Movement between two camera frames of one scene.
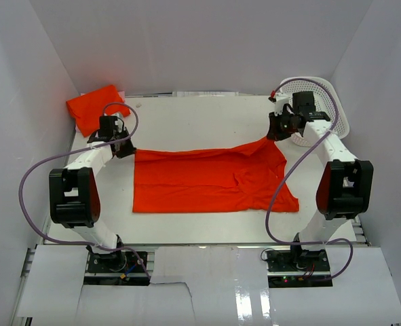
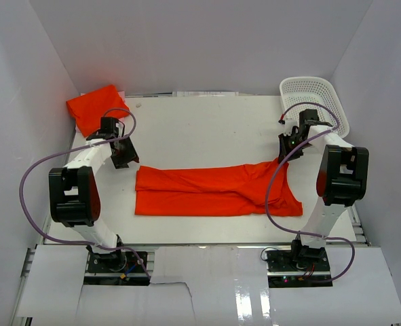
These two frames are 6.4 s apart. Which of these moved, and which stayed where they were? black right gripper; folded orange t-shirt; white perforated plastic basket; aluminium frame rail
Moved: black right gripper
Stayed: white perforated plastic basket; aluminium frame rail; folded orange t-shirt
